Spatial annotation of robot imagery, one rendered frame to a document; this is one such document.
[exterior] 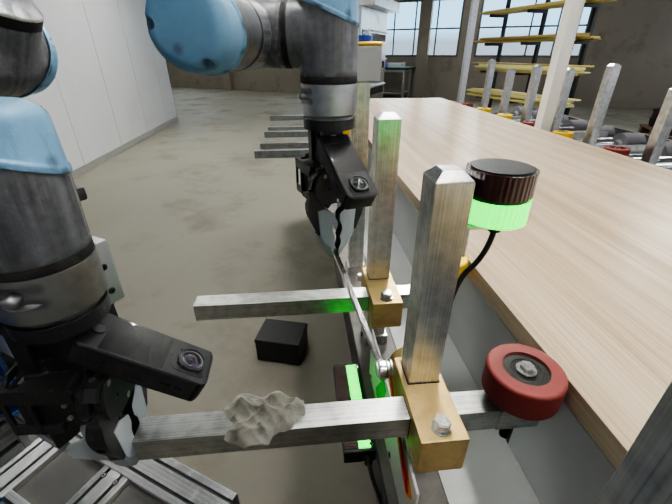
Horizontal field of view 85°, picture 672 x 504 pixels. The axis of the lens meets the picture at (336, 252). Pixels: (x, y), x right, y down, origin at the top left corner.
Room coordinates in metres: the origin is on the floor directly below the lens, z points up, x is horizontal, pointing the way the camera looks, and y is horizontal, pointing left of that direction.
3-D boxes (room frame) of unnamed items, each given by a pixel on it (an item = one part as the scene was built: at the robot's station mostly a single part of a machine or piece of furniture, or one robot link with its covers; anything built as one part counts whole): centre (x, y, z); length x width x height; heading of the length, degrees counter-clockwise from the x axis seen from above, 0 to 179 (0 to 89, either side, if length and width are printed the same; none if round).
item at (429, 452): (0.29, -0.10, 0.85); 0.13 x 0.06 x 0.05; 5
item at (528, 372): (0.28, -0.20, 0.85); 0.08 x 0.08 x 0.11
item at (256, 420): (0.26, 0.08, 0.87); 0.09 x 0.07 x 0.02; 95
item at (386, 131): (0.56, -0.08, 0.89); 0.03 x 0.03 x 0.48; 5
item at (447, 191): (0.31, -0.10, 0.87); 0.03 x 0.03 x 0.48; 5
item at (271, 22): (0.52, 0.11, 1.22); 0.11 x 0.11 x 0.08; 85
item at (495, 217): (0.32, -0.15, 1.08); 0.06 x 0.06 x 0.02
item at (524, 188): (0.32, -0.15, 1.10); 0.06 x 0.06 x 0.02
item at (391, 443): (0.34, -0.07, 0.75); 0.26 x 0.01 x 0.10; 5
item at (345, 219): (0.54, 0.00, 0.96); 0.06 x 0.03 x 0.09; 25
